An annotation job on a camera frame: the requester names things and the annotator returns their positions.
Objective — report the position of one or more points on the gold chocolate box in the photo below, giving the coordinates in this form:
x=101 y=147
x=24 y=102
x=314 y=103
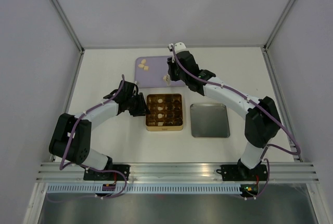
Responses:
x=152 y=119

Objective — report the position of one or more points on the white slotted cable duct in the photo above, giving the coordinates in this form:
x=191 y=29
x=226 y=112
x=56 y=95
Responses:
x=145 y=188

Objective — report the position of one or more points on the aluminium mounting rail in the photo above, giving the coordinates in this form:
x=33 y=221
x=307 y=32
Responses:
x=280 y=172

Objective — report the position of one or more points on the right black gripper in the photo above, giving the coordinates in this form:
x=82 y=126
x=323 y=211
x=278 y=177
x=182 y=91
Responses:
x=171 y=64

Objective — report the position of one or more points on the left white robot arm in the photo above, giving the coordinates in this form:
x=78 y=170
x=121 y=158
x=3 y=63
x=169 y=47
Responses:
x=71 y=140

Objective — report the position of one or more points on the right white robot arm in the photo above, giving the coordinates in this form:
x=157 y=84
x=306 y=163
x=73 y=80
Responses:
x=260 y=115

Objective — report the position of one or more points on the silver tin lid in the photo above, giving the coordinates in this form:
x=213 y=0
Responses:
x=209 y=120

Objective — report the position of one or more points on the aluminium frame post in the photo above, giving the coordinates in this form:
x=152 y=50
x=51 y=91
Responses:
x=66 y=23
x=283 y=16

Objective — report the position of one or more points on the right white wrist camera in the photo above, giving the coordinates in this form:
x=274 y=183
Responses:
x=177 y=47

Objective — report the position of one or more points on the purple plastic tray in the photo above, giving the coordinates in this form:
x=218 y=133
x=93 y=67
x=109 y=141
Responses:
x=153 y=78

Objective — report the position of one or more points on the right aluminium frame post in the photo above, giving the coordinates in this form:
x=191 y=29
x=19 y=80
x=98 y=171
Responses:
x=283 y=16

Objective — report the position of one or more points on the left aluminium frame post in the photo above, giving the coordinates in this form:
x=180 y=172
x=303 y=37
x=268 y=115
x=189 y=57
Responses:
x=66 y=23

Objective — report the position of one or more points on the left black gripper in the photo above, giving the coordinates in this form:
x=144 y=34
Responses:
x=142 y=109

